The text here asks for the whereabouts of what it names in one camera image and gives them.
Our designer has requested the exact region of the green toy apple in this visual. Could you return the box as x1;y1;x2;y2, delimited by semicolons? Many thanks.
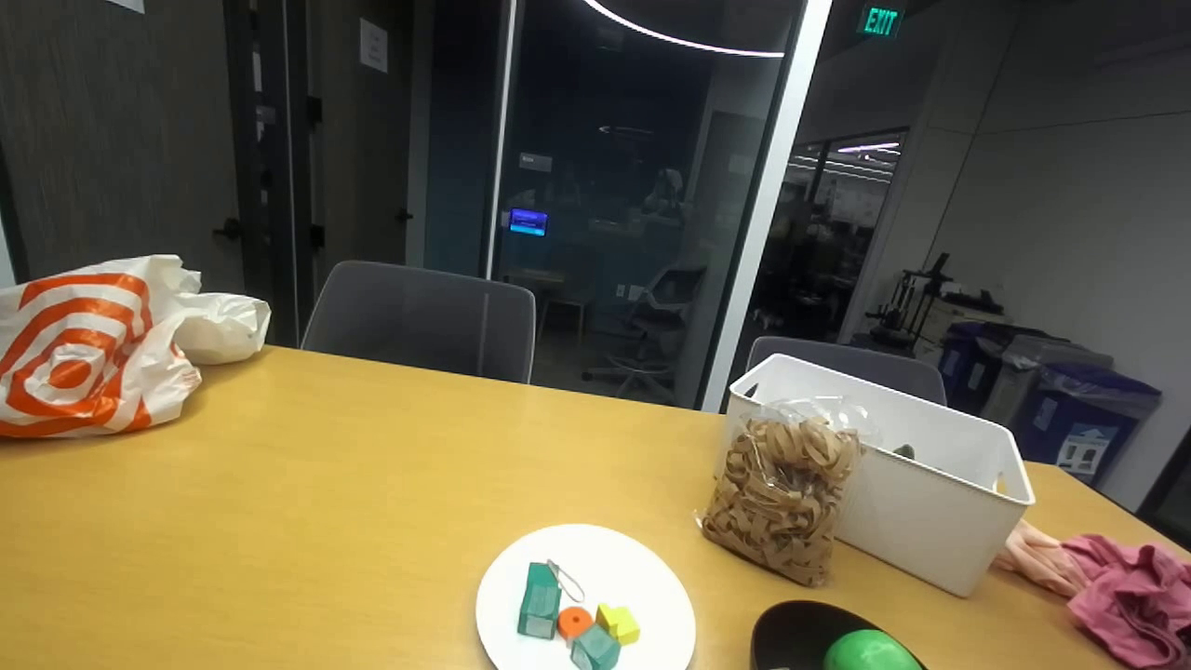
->
824;626;926;670

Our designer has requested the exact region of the black bowl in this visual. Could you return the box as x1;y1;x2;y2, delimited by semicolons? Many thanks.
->
751;600;932;670

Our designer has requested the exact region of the clear bag of pasta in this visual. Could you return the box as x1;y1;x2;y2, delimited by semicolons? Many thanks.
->
700;403;869;590

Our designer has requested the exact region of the orange toy bead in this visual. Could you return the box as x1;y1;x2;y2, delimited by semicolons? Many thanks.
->
556;604;601;642

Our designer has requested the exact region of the blue bin with white label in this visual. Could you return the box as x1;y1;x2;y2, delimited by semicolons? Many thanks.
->
1012;357;1167;486

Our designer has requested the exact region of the white round plate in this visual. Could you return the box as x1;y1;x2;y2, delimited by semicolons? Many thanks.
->
472;521;700;670

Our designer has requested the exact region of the orange and white plastic bag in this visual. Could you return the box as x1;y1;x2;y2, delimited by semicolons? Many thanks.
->
0;254;276;442

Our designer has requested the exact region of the dark storage bin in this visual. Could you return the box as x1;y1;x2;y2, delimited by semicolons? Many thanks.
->
940;318;1039;431

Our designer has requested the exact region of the grey chair with curved back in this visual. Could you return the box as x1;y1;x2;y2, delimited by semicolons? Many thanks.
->
300;256;539;387

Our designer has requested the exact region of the yellow toy block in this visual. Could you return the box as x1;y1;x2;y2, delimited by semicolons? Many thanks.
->
595;604;644;646

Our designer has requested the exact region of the blue lit screen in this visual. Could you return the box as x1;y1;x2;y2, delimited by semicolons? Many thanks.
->
502;204;553;236

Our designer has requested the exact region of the dark door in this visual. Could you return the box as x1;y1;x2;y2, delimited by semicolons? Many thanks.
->
221;0;421;337

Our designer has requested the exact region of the tall teal toy block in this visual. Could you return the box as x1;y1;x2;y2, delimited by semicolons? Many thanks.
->
519;557;568;642

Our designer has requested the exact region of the small teal toy block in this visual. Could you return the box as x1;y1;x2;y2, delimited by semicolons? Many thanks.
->
569;620;625;670

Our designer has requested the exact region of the pink shirt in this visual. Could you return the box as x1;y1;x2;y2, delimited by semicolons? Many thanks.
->
1065;530;1191;670

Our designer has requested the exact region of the white plastic basket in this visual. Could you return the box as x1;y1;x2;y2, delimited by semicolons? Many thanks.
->
721;349;1039;600

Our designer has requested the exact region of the white paper notice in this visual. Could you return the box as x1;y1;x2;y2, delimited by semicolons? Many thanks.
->
358;13;390;75

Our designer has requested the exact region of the green exit sign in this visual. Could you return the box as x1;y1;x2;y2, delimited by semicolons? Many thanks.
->
862;4;904;40

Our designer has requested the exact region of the white window frame post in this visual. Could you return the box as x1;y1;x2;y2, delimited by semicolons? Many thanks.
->
700;0;837;413

